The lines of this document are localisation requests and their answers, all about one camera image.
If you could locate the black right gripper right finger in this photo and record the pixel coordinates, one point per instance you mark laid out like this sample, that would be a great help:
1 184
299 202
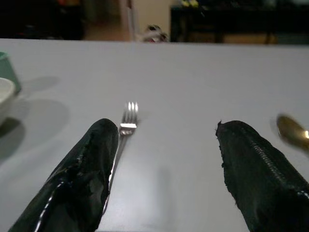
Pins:
263 174

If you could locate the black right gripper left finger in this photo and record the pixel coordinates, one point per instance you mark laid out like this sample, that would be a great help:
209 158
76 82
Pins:
79 174

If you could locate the gold metal spoon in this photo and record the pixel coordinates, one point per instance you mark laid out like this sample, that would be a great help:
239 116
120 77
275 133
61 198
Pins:
289 128

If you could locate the silver metal fork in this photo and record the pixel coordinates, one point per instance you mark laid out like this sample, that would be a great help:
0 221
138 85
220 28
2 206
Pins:
129 116

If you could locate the white ceramic bowl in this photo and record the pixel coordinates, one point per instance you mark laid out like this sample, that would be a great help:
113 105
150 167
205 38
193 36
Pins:
4 96

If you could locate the green cup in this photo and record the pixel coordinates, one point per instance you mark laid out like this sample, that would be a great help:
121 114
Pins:
8 70

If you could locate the dark wooden console table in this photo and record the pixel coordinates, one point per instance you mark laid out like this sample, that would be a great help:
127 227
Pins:
239 21

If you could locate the small blurry toy figure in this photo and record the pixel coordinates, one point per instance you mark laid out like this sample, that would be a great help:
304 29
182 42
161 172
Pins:
154 33

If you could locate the dark furniture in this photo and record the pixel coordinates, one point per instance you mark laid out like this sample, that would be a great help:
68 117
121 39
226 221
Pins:
41 19

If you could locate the white door frame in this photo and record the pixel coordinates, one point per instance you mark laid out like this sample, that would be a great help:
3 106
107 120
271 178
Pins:
129 19

